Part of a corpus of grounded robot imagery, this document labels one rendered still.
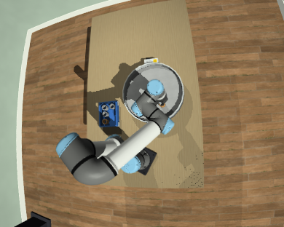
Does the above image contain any blue crate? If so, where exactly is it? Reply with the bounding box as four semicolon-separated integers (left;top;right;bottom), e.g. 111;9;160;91
99;100;120;127

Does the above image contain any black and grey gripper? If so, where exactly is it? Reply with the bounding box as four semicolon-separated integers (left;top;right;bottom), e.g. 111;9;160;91
154;94;168;105

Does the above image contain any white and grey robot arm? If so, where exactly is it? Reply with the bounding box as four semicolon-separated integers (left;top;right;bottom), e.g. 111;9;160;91
56;79;174;186

